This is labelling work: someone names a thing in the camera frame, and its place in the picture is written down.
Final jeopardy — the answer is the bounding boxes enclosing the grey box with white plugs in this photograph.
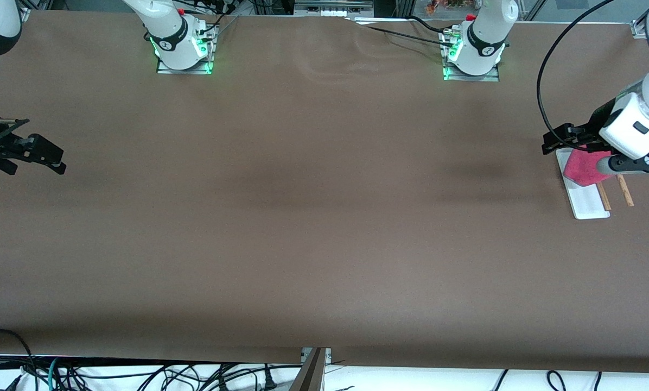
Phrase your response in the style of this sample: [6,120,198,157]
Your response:
[294,0,375,17]

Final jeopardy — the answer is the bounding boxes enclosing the tangled black floor cables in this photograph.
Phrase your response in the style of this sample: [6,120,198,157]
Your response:
[0,363,303,391]

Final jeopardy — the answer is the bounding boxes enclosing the orange items behind table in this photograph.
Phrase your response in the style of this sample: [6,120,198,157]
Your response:
[424,0,481,15]

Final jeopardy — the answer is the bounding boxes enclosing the wooden table brace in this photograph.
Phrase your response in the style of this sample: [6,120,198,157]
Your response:
[289,348,327,391]

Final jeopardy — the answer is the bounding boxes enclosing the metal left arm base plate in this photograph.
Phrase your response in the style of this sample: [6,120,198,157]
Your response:
[442,28,500,83]

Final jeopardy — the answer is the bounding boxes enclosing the black cable on table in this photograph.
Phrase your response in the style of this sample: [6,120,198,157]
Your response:
[352,15,462,48]

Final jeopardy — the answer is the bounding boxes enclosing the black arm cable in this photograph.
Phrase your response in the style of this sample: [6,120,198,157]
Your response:
[0,54,30,156]
[536,0,618,137]

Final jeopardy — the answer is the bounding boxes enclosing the grey and pink towel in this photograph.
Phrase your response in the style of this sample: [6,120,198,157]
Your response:
[563,144,616,188]

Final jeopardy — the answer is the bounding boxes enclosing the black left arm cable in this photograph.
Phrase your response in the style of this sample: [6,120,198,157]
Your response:
[536,0,618,137]

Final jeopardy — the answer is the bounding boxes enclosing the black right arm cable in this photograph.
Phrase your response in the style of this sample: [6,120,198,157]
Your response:
[0,54,30,156]

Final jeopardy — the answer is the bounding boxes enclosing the white rack base plate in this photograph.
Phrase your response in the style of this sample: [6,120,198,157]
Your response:
[556,148,611,220]

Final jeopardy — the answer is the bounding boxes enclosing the black looped floor cable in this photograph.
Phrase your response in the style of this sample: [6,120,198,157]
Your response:
[0,328,36,391]

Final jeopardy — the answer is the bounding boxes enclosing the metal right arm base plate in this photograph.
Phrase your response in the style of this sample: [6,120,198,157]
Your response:
[156,23,217,75]

